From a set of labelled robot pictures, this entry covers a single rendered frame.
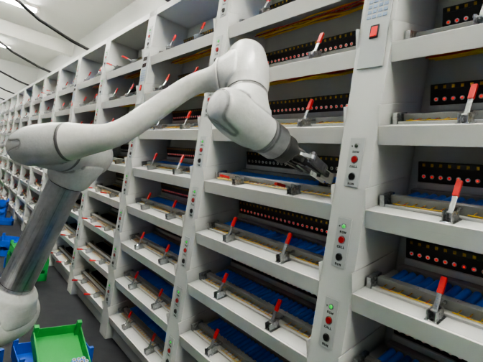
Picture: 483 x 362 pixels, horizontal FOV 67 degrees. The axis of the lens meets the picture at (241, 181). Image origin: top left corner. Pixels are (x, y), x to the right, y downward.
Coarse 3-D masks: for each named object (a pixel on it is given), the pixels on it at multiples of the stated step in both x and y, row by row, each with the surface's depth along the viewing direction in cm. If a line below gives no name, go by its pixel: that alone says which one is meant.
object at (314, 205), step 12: (204, 168) 140; (216, 168) 143; (228, 168) 147; (240, 168) 151; (252, 168) 146; (264, 168) 140; (276, 168) 135; (204, 180) 140; (216, 180) 138; (216, 192) 134; (228, 192) 129; (240, 192) 123; (252, 192) 118; (264, 192) 113; (276, 192) 110; (264, 204) 114; (276, 204) 110; (288, 204) 106; (300, 204) 102; (312, 204) 99; (324, 204) 95; (324, 216) 96
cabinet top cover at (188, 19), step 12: (180, 0) 174; (192, 0) 172; (204, 0) 170; (216, 0) 168; (156, 12) 195; (168, 12) 189; (180, 12) 187; (192, 12) 185; (204, 12) 183; (216, 12) 181; (180, 24) 203; (192, 24) 200
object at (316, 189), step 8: (232, 176) 135; (248, 176) 129; (256, 184) 122; (264, 184) 121; (272, 184) 118; (288, 184) 112; (304, 184) 109; (312, 192) 103; (320, 192) 103; (328, 192) 101
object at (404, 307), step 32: (384, 256) 94; (416, 256) 93; (448, 256) 86; (480, 256) 81; (352, 288) 86; (384, 288) 86; (416, 288) 82; (448, 288) 83; (480, 288) 80; (384, 320) 80; (416, 320) 74; (448, 320) 73; (480, 320) 72; (448, 352) 70; (480, 352) 65
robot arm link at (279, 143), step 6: (276, 120) 86; (282, 126) 87; (276, 132) 84; (282, 132) 86; (288, 132) 88; (276, 138) 84; (282, 138) 85; (288, 138) 87; (270, 144) 84; (276, 144) 85; (282, 144) 86; (264, 150) 85; (270, 150) 86; (276, 150) 86; (282, 150) 87; (264, 156) 88; (270, 156) 88; (276, 156) 87
